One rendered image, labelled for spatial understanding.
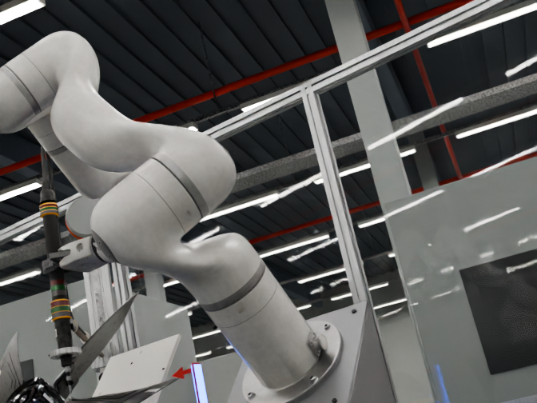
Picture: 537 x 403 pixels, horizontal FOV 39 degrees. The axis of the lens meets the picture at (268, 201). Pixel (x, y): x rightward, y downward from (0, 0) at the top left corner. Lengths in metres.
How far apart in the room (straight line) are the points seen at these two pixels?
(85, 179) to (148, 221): 0.53
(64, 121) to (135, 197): 0.23
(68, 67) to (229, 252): 0.43
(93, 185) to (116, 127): 0.41
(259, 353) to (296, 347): 0.06
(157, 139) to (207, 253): 0.19
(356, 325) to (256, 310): 0.20
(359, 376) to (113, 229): 0.44
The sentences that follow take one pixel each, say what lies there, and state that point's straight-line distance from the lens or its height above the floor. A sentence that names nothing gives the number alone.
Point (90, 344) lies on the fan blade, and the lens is 1.86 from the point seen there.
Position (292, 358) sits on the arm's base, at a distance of 1.20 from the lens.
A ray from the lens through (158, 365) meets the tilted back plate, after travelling 2.08.
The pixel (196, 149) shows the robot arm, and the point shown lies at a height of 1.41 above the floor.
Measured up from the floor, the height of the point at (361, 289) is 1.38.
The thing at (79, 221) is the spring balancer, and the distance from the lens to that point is 2.60.
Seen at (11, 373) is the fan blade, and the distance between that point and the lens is 2.03.
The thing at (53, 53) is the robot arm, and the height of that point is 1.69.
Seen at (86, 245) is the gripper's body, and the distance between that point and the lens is 1.71.
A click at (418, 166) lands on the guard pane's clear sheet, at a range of 2.15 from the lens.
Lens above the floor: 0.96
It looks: 19 degrees up
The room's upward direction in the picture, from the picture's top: 13 degrees counter-clockwise
